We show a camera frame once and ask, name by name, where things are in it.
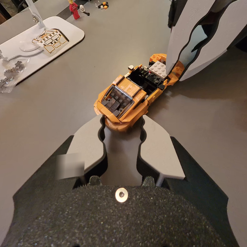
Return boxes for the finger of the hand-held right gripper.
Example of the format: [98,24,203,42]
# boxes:
[166,0,216,73]
[179,0,247,81]

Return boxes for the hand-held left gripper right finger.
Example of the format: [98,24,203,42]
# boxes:
[137,115,186,187]

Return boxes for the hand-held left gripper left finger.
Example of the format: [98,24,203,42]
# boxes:
[68,115,108,174]

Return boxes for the orange lego car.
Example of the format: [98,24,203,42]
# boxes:
[94,53,186,133]

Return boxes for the red lego minifigure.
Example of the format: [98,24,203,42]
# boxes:
[68,0,80,20]

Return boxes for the lego sticker sheet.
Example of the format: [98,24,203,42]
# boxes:
[32,29,70,56]

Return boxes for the white foam board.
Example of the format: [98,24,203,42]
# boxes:
[0,16,85,85]

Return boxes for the clear bag of black pieces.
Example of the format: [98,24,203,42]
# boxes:
[0,58,31,93]

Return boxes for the white metal stand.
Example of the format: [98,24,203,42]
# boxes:
[0,0,47,61]

